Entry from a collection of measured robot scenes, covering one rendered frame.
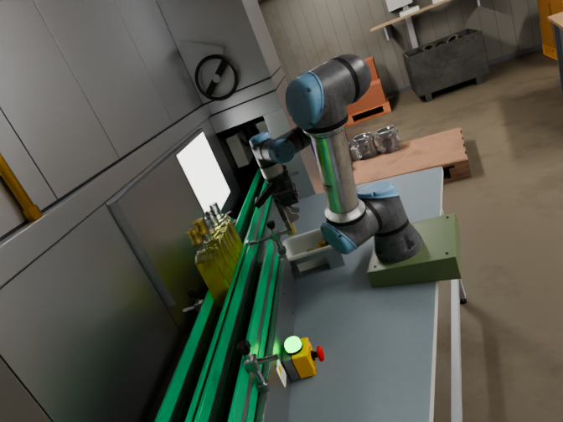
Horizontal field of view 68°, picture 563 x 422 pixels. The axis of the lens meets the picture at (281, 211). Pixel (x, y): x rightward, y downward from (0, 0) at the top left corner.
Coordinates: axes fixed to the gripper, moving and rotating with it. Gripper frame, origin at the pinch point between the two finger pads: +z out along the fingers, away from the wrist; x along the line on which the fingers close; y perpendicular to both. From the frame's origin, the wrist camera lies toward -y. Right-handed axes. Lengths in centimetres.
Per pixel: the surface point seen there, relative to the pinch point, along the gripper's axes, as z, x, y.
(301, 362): 12, -59, 2
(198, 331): -3, -55, -22
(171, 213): -25.0, -19.9, -30.1
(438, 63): 45, 496, 186
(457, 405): 72, -30, 37
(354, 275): 17.4, -18.0, 18.1
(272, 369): 6, -66, -3
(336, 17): -65, 655, 82
